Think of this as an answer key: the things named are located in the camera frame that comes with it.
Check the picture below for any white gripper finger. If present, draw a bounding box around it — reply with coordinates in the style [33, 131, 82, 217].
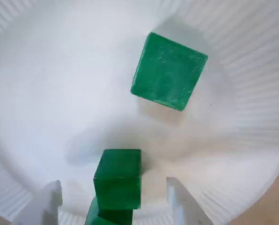
[166, 177, 212, 225]
[13, 180, 63, 225]

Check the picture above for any white paper plate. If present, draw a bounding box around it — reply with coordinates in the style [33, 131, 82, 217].
[0, 0, 279, 225]

